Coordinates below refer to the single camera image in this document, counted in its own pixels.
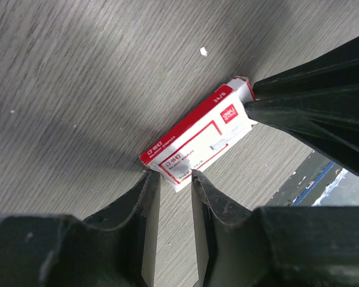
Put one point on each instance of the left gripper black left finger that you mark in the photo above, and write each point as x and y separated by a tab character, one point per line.
115	246

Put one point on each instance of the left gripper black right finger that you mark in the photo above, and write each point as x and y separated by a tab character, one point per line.
272	245

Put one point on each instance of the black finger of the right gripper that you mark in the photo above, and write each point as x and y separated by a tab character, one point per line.
336	68
325	120

